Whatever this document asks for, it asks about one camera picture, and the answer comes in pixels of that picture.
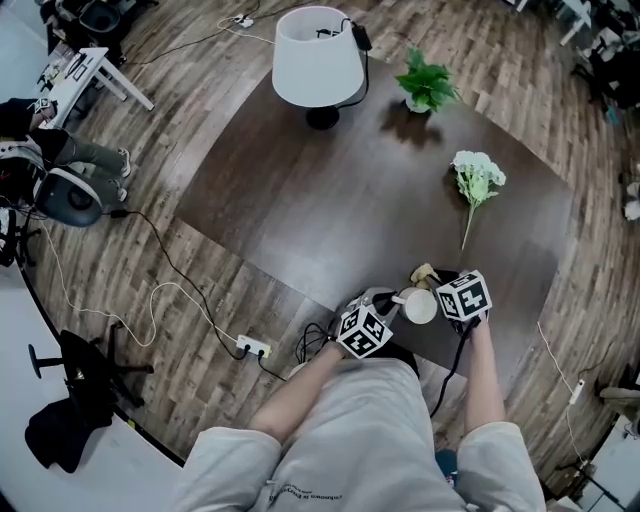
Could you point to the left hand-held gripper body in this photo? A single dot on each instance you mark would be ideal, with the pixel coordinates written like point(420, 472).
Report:
point(363, 336)

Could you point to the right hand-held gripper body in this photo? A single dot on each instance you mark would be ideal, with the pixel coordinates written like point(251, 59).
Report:
point(465, 296)

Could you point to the yellowish scrub sponge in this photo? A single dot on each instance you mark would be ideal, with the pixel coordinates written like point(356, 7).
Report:
point(421, 273)

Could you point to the white cup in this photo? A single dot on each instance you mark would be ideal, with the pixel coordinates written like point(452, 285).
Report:
point(419, 306)

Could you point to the person's right forearm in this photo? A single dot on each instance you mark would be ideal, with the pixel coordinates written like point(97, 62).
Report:
point(484, 375)

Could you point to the person's left forearm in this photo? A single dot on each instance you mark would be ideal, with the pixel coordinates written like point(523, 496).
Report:
point(295, 395)

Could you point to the white yellow power strip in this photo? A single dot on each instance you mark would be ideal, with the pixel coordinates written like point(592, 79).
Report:
point(254, 345)

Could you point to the person's grey t-shirt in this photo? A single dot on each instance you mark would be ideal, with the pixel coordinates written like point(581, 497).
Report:
point(350, 450)

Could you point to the white artificial flower bouquet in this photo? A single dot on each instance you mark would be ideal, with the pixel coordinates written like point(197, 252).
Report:
point(476, 175)

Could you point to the slim white power strip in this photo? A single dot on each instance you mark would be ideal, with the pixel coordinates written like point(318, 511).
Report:
point(577, 392)

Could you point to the green potted plant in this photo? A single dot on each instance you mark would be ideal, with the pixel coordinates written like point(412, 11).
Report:
point(428, 82)

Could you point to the white shade table lamp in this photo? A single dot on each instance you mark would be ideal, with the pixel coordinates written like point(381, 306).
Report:
point(317, 60)

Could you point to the black power adapter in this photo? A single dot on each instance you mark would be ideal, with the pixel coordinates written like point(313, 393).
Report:
point(362, 36)

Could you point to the black office chair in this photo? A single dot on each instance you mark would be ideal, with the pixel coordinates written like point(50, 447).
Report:
point(75, 400)

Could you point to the grey white round chair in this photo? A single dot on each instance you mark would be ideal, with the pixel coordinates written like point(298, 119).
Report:
point(67, 197)

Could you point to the white desk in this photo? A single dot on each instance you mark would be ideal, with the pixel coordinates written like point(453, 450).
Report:
point(85, 75)

